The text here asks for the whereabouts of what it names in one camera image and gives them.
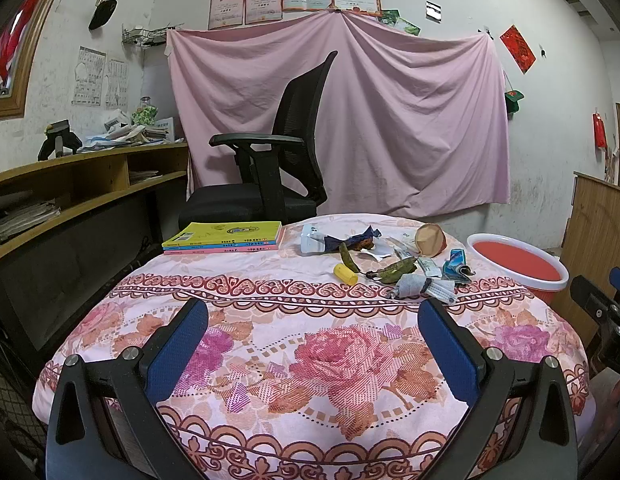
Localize wooden cabinet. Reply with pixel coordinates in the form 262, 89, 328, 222
552, 170, 620, 347

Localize black office chair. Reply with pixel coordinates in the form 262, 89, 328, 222
179, 51, 338, 229

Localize wall calendar sheets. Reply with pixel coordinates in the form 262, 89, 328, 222
71, 46, 128, 110

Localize red white plastic basin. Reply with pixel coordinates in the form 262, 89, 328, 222
466, 233, 570, 304

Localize stack of colourful books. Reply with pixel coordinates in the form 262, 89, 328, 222
162, 221, 285, 254

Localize white torn paper piece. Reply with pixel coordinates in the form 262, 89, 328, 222
360, 240, 395, 262

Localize pile of papers on shelf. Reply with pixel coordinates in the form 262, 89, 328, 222
80, 117, 185, 152

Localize black device on shelf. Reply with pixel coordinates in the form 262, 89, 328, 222
37, 119, 83, 162

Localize blue small carton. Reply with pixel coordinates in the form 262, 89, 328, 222
442, 248, 475, 285

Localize green red hanging ornament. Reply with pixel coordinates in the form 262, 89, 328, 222
504, 90, 525, 115

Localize broad green leaf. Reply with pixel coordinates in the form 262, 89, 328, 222
365, 257, 416, 285

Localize grey white wrapper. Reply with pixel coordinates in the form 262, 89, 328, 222
392, 274, 456, 304

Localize pink hanging bed sheet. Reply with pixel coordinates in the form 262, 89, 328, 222
165, 11, 511, 219

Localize long green leaf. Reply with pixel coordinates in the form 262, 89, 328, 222
339, 242, 361, 274

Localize green white small sachet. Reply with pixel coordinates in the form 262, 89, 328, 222
417, 256, 442, 278

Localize red paper wall decoration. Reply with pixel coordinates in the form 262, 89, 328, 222
500, 25, 537, 74

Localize blue white snack wrapper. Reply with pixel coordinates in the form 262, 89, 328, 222
300, 224, 381, 255

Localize yellow plastic cap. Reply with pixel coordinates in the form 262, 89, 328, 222
334, 263, 359, 286

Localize black brush on wall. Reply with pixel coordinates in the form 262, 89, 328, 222
88, 0, 118, 32

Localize brown dried fruit scrap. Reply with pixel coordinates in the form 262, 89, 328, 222
350, 237, 374, 252

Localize wooden shelf desk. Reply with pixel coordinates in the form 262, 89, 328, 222
0, 144, 189, 351

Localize green candy jar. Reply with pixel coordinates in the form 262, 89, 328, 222
132, 96, 158, 126

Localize floral pink tablecloth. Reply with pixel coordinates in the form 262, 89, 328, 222
33, 214, 594, 479

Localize white printed sachet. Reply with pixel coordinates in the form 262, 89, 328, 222
389, 232, 421, 256

